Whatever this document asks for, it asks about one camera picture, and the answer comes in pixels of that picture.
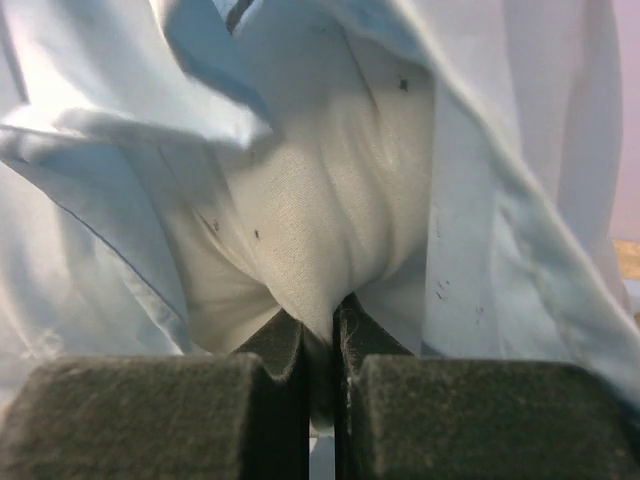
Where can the light blue pillowcase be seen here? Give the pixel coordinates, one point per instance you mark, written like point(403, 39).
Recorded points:
point(518, 263)

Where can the white pillow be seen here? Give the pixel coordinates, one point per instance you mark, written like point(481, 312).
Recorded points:
point(337, 202)

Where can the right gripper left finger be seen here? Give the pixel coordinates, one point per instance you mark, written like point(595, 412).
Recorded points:
point(238, 416)

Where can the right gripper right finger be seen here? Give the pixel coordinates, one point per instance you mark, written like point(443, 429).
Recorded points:
point(399, 416)

